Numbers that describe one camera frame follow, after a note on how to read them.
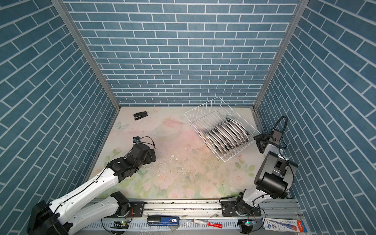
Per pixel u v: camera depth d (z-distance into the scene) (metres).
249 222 0.71
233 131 0.85
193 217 0.72
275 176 0.47
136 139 0.71
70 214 0.42
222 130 0.86
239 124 0.90
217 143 0.84
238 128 0.88
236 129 0.86
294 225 0.68
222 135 0.85
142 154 0.63
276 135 0.72
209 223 0.69
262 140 0.72
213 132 0.87
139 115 1.12
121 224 0.72
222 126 0.89
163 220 0.68
